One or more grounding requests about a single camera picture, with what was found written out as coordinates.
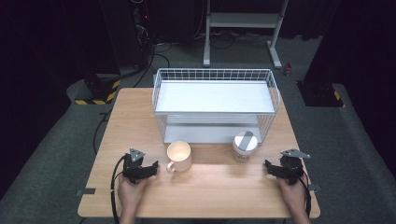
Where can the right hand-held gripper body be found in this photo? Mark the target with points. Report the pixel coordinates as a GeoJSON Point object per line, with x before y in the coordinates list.
{"type": "Point", "coordinates": [291, 169]}

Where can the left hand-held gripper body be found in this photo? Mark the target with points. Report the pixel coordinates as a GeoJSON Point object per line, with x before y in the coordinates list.
{"type": "Point", "coordinates": [132, 168]}

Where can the white ceramic mug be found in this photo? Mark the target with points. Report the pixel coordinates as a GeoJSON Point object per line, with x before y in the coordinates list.
{"type": "Point", "coordinates": [180, 161]}

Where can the glass jar with white lid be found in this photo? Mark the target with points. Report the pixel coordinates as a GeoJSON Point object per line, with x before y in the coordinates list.
{"type": "Point", "coordinates": [245, 140]}

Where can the person's left hand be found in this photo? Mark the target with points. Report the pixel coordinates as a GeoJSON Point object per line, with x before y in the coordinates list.
{"type": "Point", "coordinates": [130, 194]}

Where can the person's right hand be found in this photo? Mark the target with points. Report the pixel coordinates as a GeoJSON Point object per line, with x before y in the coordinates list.
{"type": "Point", "coordinates": [292, 196]}

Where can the grey tape strip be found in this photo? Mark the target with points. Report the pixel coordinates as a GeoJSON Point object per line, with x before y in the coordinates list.
{"type": "Point", "coordinates": [314, 187]}
{"type": "Point", "coordinates": [86, 191]}

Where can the black yellow striped base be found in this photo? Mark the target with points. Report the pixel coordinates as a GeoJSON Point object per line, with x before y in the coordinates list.
{"type": "Point", "coordinates": [100, 88]}
{"type": "Point", "coordinates": [320, 95]}

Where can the small red object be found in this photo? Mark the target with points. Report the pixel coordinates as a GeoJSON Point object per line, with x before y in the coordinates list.
{"type": "Point", "coordinates": [288, 69]}

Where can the dark equipment rack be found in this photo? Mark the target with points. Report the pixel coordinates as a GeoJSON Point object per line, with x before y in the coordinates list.
{"type": "Point", "coordinates": [130, 31]}

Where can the white metal stand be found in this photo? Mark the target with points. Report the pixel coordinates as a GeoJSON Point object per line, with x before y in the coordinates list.
{"type": "Point", "coordinates": [243, 20]}

